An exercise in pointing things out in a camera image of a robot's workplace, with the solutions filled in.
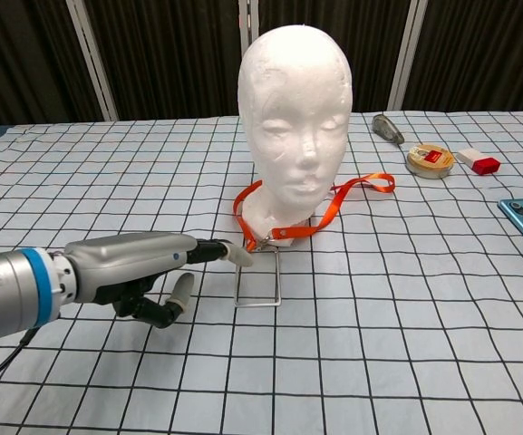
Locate round gold tin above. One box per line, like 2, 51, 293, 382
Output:
404, 143, 457, 181

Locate black screen fabric panel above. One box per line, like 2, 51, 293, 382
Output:
258, 0, 414, 114
83, 0, 244, 121
403, 0, 523, 113
0, 0, 108, 131

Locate white and red small box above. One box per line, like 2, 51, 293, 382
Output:
456, 148, 502, 176

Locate white screen frame post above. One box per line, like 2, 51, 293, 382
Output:
237, 0, 262, 46
386, 0, 429, 112
64, 0, 118, 122

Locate grey metal oblong tool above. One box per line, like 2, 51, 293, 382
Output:
371, 113, 406, 147

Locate checkered white tablecloth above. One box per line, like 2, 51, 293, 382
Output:
0, 111, 523, 435

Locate orange lanyard strap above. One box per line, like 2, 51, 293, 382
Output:
232, 172, 396, 253

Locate clear badge holder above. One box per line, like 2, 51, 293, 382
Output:
233, 237, 283, 308

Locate white foam mannequin head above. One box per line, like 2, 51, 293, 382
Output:
237, 24, 353, 248

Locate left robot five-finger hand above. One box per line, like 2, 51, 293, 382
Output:
59, 231, 254, 330

